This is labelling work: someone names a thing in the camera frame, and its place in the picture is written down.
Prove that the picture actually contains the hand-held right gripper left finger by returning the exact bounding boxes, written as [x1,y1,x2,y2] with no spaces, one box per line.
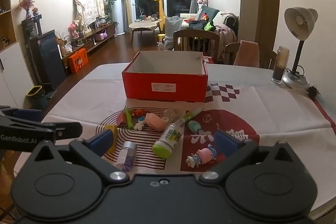
[31,130,130,184]

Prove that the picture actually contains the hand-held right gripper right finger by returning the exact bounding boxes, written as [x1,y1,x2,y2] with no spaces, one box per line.
[200,130,298,184]

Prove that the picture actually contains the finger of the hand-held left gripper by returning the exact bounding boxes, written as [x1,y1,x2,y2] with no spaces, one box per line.
[0,106,44,123]
[41,122,82,140]

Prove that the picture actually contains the small yellow box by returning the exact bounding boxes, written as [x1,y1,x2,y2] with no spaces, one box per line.
[103,124,119,154]

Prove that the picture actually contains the red packet keychain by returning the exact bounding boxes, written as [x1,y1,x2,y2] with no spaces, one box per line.
[116,110,127,127]

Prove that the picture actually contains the pink pig figure toy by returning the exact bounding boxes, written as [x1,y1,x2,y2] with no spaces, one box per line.
[186,144,218,168]

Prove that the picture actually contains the clear bottle with purple beads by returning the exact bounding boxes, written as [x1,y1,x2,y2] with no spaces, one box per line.
[115,141,138,171]

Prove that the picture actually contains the small teal oval toy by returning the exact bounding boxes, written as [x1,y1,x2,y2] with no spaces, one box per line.
[188,120,201,133]

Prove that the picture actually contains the small astronaut toy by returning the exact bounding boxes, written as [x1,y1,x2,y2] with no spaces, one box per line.
[133,117,146,131]

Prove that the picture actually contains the green and white pen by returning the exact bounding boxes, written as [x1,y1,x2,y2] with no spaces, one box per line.
[172,107,203,128]

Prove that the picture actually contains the pink heart-shaped case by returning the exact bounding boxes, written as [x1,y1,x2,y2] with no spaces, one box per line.
[145,113,167,132]

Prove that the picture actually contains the green capped white bottle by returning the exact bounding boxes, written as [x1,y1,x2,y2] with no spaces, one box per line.
[152,123,184,159]

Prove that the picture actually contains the clear correction tape dispenser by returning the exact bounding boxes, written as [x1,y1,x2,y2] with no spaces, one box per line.
[161,108,177,123]

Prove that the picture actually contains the red cardboard box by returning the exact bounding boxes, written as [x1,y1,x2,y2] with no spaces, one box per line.
[121,51,209,103]

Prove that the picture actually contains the green trash bin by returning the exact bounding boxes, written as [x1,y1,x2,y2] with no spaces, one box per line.
[26,85,48,110]

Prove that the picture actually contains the white cabinet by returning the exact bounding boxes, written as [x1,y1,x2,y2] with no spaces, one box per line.
[0,42,34,109]

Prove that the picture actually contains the black flat panel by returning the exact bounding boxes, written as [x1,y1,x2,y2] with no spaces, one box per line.
[28,29,67,90]

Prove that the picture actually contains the orange gift box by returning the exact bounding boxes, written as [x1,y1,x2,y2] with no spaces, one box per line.
[68,48,89,74]

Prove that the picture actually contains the black water dispenser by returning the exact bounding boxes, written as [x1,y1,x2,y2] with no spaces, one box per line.
[21,15,42,40]

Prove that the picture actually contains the pink towel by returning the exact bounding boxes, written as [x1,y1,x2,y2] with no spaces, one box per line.
[234,40,260,68]

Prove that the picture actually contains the wooden dining chair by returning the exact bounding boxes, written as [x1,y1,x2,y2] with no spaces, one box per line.
[224,40,277,69]
[173,29,220,62]

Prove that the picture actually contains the black power plug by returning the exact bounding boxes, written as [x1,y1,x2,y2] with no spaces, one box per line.
[307,85,321,100]

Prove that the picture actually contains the small pink bag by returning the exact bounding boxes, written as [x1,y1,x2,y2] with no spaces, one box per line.
[96,29,109,42]

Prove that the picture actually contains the wooden TV cabinet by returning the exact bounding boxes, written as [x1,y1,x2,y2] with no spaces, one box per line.
[62,22,116,62]

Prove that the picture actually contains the vase of pink flowers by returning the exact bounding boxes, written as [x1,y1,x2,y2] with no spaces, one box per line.
[14,0,35,19]

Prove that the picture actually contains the wooden shelf unit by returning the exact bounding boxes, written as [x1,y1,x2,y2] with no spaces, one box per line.
[0,0,19,51]

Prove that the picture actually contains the round wooden coffee table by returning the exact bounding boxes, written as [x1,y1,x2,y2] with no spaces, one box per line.
[129,18,163,46]

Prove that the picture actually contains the sofa with clothes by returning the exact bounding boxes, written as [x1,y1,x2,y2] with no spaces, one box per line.
[181,5,239,43]

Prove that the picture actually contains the white plastic bag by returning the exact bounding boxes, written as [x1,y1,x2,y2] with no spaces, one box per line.
[164,16,184,51]

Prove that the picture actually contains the white standing air conditioner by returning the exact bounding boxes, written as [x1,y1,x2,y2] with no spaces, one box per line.
[108,0,127,36]

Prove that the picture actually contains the potted green plant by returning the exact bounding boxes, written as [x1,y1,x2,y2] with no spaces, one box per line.
[104,0,117,25]

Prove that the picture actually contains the grey desk lamp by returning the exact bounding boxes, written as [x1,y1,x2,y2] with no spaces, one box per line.
[282,7,319,90]

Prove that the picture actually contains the yellow giraffe toy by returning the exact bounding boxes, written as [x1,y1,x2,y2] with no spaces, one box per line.
[154,0,167,33]

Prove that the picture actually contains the white printed wall hanging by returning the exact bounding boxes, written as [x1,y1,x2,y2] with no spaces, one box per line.
[73,0,106,28]

